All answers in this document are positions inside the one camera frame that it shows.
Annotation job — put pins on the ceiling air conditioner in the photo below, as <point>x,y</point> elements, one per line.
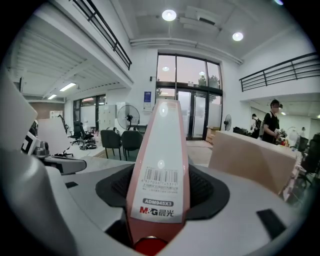
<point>200,18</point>

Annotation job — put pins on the black balcony railing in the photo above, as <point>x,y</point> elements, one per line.
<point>280,72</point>
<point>105,27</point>

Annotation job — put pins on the glass entrance doors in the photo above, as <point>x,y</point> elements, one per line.
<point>190,100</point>

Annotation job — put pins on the large black floor fan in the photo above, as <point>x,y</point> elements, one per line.
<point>128,117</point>

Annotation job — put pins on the blue wall poster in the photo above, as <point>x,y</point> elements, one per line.
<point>147,98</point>

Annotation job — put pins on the dark grey upholstered chair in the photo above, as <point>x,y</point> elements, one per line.
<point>111,141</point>
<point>132,141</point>

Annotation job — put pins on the beige binder with label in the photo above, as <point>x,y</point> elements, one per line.
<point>250,160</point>

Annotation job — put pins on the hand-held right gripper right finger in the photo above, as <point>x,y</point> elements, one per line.
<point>237,225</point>

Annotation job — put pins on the rectangular ceiling light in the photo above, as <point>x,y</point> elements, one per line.
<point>52,96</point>
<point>67,87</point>

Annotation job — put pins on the black office chair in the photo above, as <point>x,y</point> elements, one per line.
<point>76,132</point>
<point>87,137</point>

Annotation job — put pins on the pink binder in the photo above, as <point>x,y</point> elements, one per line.
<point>160,145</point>

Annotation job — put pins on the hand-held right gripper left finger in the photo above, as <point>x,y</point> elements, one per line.
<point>95,200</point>

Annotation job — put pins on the printed brown cardboard box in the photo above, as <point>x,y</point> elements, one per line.
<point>211,136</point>

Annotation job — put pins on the black pedestal fan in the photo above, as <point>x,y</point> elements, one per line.
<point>227,122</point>

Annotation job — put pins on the white lockers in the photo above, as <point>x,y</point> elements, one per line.
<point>107,116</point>

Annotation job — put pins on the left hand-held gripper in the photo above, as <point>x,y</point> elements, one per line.
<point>30,143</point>

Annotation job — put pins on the round ceiling light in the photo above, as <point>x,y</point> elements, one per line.
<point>169,15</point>
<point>237,36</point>

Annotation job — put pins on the white shade table lamp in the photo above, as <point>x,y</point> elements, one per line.
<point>53,135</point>

